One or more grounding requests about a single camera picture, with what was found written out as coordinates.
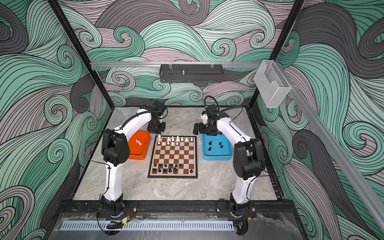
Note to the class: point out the white slotted cable duct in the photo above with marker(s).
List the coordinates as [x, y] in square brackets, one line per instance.
[150, 226]

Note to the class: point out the aluminium rail wall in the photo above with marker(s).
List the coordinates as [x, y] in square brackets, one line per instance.
[138, 64]
[305, 97]

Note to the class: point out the aluminium rail right wall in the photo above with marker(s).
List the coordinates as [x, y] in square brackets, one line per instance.
[305, 97]

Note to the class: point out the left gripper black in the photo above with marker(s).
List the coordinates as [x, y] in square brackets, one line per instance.
[161, 130]

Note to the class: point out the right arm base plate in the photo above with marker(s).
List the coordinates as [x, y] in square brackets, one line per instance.
[231, 210]

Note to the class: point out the aluminium rail back wall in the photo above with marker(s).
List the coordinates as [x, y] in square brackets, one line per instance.
[138, 64]

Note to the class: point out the clear plastic wall holder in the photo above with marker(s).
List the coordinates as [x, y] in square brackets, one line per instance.
[272, 83]

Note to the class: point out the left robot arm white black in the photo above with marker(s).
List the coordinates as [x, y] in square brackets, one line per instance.
[116, 151]

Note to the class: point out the black perforated wall tray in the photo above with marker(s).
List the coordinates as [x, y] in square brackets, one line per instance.
[185, 73]

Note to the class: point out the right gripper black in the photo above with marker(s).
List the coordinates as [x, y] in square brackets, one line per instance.
[202, 130]

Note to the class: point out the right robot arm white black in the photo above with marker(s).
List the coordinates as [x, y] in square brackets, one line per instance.
[248, 153]

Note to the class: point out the folding chess board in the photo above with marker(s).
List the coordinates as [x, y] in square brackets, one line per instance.
[175, 157]

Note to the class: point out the blue plastic tray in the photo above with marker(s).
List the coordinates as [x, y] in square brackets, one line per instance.
[216, 154]

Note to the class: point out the orange plastic tray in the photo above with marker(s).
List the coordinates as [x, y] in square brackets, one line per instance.
[138, 152]

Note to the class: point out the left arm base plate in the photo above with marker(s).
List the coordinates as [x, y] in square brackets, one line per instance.
[122, 210]

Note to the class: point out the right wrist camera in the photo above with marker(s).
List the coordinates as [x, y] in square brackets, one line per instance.
[204, 117]

